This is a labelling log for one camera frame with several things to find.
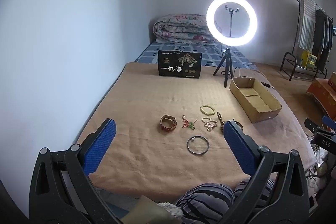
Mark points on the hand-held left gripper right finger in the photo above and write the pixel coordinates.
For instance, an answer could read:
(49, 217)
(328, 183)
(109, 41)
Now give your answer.
(237, 145)

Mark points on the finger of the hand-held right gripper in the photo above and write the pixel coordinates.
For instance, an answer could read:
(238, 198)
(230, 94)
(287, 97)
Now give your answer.
(330, 121)
(315, 126)

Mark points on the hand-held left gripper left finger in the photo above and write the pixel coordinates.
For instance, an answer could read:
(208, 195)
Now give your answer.
(101, 145)

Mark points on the white pearl strand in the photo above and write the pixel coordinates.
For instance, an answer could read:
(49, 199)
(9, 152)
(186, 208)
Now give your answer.
(209, 124)

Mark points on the cardboard box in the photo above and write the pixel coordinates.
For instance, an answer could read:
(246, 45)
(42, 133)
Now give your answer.
(252, 98)

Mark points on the metal bangle with pearl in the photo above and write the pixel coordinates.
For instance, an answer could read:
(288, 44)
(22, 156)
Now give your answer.
(188, 146)

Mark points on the pink blanket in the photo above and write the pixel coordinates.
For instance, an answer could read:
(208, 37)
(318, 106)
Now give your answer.
(294, 124)

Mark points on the orange box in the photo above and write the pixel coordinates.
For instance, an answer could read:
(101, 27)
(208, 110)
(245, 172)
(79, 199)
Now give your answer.
(321, 92)

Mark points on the person's legs in striped trousers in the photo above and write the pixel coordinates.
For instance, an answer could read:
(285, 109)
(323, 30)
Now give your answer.
(207, 203)

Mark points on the yellow box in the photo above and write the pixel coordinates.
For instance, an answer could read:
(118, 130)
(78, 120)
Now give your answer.
(308, 59)

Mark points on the black metal clothes rack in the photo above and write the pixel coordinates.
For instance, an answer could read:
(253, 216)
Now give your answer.
(288, 64)

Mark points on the beige furry cloth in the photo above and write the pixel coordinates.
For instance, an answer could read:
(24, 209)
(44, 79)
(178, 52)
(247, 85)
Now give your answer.
(149, 211)

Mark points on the dark hanging clothes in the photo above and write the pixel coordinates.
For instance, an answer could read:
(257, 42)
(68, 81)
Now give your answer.
(321, 35)

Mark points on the black snack bag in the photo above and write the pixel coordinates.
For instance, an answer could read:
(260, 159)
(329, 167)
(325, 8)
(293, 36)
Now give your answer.
(178, 66)

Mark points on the striped towel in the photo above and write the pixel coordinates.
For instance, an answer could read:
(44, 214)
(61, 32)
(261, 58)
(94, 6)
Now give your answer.
(305, 22)

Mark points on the folded floral quilt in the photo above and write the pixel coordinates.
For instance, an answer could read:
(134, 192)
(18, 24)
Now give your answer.
(181, 27)

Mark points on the phone holder clamp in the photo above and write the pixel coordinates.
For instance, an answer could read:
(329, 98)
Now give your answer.
(232, 9)

